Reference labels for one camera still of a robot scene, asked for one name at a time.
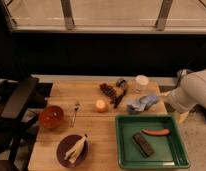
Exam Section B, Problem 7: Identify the small dark round object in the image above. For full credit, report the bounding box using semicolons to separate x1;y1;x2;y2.
116;78;127;89

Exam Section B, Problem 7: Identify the metal fork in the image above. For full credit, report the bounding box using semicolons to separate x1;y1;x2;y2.
71;102;80;127

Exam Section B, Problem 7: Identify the red bowl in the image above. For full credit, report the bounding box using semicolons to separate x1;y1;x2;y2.
39;105;64;129

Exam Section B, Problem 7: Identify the orange sausage toy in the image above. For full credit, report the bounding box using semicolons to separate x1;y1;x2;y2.
142;129;170;136

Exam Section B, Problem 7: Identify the dark rectangular eraser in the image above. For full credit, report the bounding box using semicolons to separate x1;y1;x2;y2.
132;132;154;157

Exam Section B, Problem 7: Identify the purple plate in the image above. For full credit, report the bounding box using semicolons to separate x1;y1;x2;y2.
56;135;88;168

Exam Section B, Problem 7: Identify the green plastic tray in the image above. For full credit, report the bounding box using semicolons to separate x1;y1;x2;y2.
115;115;190;169

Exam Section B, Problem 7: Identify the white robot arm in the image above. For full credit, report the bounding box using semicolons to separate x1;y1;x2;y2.
165;69;206;124

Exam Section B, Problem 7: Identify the black office chair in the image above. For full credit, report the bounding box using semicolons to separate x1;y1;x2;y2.
0;77;52;171

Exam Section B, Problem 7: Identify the dark knife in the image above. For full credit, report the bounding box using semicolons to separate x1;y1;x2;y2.
114;90;126;109

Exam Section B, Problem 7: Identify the blue crumpled cloth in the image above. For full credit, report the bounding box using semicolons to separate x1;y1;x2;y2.
127;94;159;114

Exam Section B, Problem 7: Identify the dark grape bunch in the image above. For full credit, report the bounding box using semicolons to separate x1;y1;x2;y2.
100;83;117;99

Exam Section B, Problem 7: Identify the orange fruit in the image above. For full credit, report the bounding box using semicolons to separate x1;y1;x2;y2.
95;100;107;113

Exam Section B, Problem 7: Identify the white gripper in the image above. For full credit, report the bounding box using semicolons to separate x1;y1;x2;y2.
165;87;193;124

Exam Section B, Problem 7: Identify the grey round device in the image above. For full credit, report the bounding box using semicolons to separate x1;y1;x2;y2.
177;69;192;78

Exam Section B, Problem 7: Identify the peeled banana toy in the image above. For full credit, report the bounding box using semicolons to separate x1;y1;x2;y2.
64;135;87;164

